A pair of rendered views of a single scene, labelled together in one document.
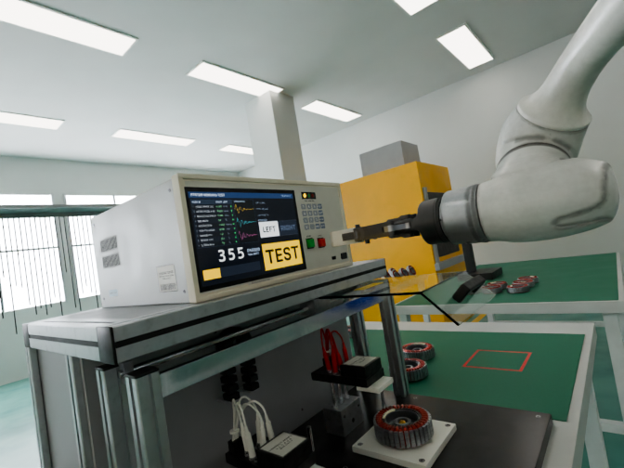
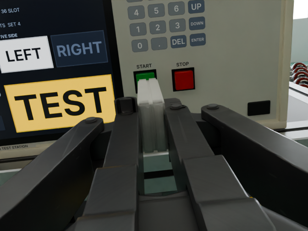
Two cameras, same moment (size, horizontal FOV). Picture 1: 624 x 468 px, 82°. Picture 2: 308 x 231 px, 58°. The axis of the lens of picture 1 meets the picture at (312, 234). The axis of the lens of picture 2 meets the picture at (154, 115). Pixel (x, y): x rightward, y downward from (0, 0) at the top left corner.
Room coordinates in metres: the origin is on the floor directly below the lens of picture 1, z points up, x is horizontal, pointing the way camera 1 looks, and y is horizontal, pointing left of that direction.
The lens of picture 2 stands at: (0.60, -0.20, 1.24)
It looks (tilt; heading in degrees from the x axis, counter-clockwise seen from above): 19 degrees down; 49
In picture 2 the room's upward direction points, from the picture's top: 6 degrees counter-clockwise
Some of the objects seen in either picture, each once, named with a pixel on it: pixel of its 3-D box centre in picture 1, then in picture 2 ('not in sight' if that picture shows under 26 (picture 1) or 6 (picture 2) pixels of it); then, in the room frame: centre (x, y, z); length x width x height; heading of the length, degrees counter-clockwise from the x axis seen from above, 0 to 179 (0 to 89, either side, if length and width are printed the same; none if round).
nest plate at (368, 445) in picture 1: (405, 437); not in sight; (0.72, -0.12, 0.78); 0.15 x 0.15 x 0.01; 50
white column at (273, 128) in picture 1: (288, 217); not in sight; (4.92, 0.29, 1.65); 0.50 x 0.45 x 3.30; 50
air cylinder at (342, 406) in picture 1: (343, 413); not in sight; (0.82, 0.00, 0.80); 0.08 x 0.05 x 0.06; 140
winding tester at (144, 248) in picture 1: (227, 241); (96, 41); (0.85, 0.20, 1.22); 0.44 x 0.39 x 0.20; 140
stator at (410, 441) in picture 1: (402, 424); not in sight; (0.72, -0.12, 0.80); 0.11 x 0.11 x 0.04
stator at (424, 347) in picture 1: (417, 351); not in sight; (1.24, -0.29, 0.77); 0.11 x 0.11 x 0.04
